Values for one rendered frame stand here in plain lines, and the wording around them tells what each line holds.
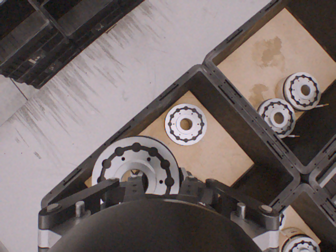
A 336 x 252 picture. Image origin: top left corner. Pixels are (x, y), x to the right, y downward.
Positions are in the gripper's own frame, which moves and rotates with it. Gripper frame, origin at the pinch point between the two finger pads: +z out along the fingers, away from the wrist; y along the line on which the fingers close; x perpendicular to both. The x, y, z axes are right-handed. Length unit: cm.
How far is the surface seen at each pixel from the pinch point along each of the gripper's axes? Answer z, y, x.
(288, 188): 6.8, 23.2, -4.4
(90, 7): 62, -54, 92
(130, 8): 62, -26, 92
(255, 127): 6.7, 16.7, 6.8
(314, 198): 6.7, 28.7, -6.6
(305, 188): 6.7, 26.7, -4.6
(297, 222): 16.8, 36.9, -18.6
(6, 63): 42, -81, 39
